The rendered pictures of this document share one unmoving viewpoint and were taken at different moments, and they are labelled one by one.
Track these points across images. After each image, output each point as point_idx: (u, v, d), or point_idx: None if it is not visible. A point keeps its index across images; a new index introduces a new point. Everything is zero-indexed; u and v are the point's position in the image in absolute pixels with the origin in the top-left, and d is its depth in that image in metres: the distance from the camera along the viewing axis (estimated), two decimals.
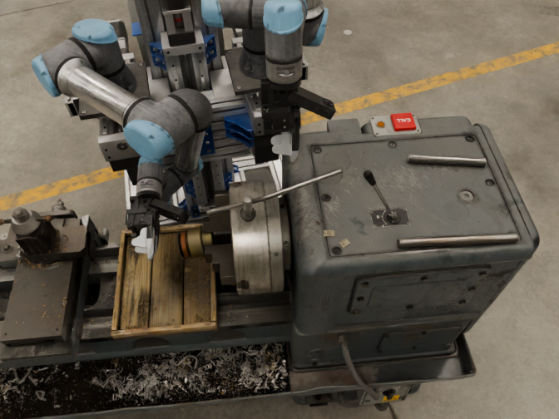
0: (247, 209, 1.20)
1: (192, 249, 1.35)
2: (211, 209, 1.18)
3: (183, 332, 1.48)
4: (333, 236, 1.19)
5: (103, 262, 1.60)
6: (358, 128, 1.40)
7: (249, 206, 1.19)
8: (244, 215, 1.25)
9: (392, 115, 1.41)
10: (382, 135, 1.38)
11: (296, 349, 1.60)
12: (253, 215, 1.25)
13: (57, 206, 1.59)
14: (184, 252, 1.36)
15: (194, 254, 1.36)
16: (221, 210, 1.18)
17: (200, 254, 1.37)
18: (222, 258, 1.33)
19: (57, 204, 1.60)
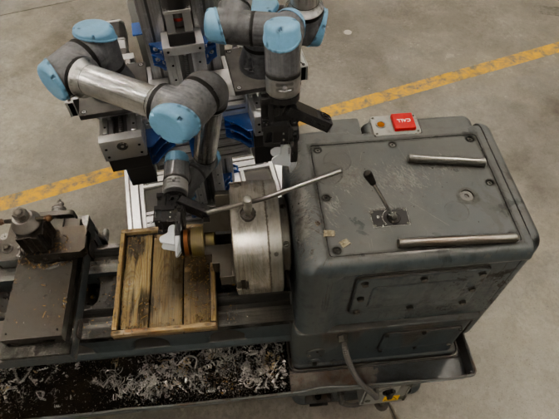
0: (247, 209, 1.20)
1: (194, 248, 1.35)
2: (211, 209, 1.18)
3: (183, 332, 1.48)
4: (333, 236, 1.19)
5: (103, 262, 1.60)
6: (358, 128, 1.40)
7: (249, 206, 1.19)
8: (244, 215, 1.25)
9: (392, 115, 1.41)
10: (382, 135, 1.38)
11: (296, 349, 1.60)
12: (253, 215, 1.25)
13: (57, 206, 1.59)
14: (185, 250, 1.35)
15: (195, 253, 1.36)
16: (221, 210, 1.18)
17: (201, 253, 1.37)
18: (222, 258, 1.33)
19: (57, 204, 1.60)
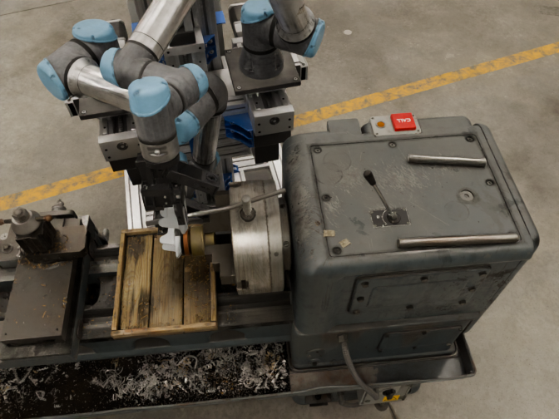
0: None
1: (194, 248, 1.35)
2: (280, 191, 1.20)
3: (183, 332, 1.48)
4: (333, 236, 1.19)
5: (103, 262, 1.60)
6: (358, 128, 1.40)
7: None
8: (251, 211, 1.26)
9: (392, 115, 1.41)
10: (382, 135, 1.38)
11: (296, 349, 1.60)
12: (242, 212, 1.26)
13: (57, 206, 1.59)
14: (185, 249, 1.35)
15: (195, 253, 1.36)
16: (270, 191, 1.21)
17: (201, 253, 1.36)
18: (222, 258, 1.33)
19: (57, 204, 1.60)
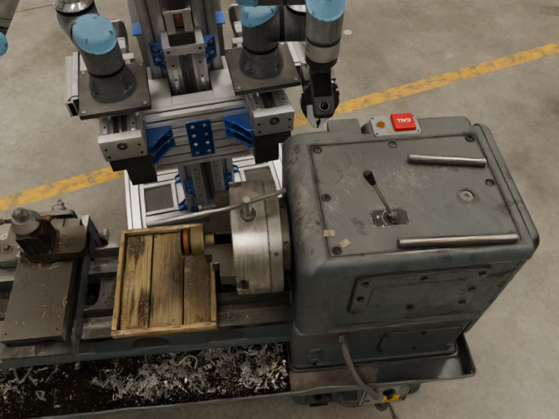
0: None
1: (194, 248, 1.35)
2: (280, 192, 1.20)
3: (183, 332, 1.48)
4: (333, 236, 1.19)
5: (103, 262, 1.60)
6: (358, 128, 1.40)
7: None
8: (251, 211, 1.26)
9: (392, 115, 1.41)
10: (382, 135, 1.38)
11: (296, 349, 1.60)
12: (242, 212, 1.26)
13: (57, 206, 1.59)
14: (185, 249, 1.35)
15: (195, 253, 1.36)
16: (270, 192, 1.21)
17: (201, 253, 1.36)
18: (222, 258, 1.33)
19: (57, 204, 1.60)
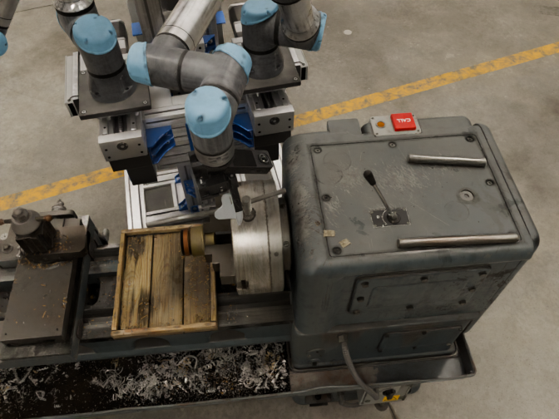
0: None
1: (194, 248, 1.35)
2: (280, 192, 1.20)
3: (183, 332, 1.48)
4: (333, 236, 1.19)
5: (103, 262, 1.60)
6: (358, 128, 1.40)
7: None
8: (251, 211, 1.26)
9: (392, 115, 1.41)
10: (382, 135, 1.38)
11: (296, 349, 1.60)
12: (242, 212, 1.26)
13: (57, 206, 1.59)
14: (185, 249, 1.35)
15: (195, 253, 1.36)
16: (270, 192, 1.21)
17: (201, 253, 1.36)
18: (222, 258, 1.33)
19: (57, 204, 1.60)
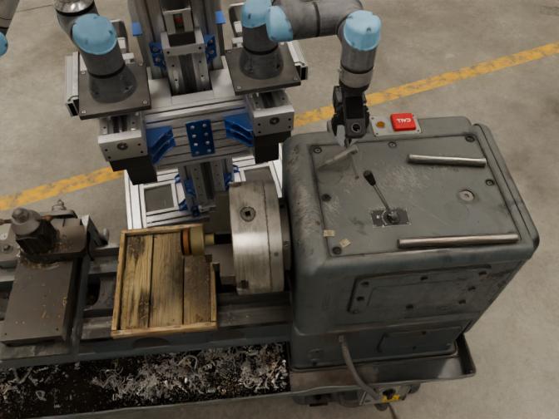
0: (346, 157, 1.28)
1: (194, 248, 1.35)
2: (357, 172, 1.21)
3: (183, 332, 1.48)
4: (333, 236, 1.19)
5: (103, 262, 1.60)
6: None
7: None
8: (251, 211, 1.26)
9: (392, 115, 1.41)
10: (382, 135, 1.38)
11: (296, 349, 1.60)
12: (242, 212, 1.26)
13: (57, 206, 1.59)
14: (185, 249, 1.35)
15: (195, 253, 1.36)
16: (356, 169, 1.23)
17: (201, 253, 1.36)
18: (222, 258, 1.33)
19: (57, 204, 1.60)
